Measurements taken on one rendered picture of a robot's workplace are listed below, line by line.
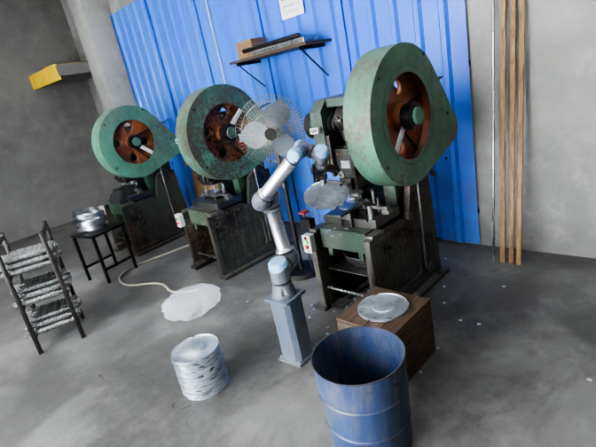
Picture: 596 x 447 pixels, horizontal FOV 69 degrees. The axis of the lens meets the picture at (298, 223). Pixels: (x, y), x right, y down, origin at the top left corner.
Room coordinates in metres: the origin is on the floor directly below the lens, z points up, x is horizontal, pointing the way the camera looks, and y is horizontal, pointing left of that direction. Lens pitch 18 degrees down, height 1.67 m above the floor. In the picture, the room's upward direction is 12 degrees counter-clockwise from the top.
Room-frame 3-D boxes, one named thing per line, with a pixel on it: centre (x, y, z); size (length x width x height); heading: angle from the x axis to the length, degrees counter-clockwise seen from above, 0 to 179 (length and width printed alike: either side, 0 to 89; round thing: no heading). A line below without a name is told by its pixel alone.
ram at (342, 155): (2.88, -0.42, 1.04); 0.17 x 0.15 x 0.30; 133
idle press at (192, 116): (4.42, 0.47, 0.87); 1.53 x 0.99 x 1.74; 131
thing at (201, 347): (2.29, 0.76, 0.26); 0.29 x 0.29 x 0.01
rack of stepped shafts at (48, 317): (3.34, 2.16, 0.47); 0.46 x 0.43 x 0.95; 113
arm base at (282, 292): (2.38, 0.17, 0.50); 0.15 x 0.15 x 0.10
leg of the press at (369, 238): (2.81, -0.74, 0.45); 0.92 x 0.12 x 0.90; 133
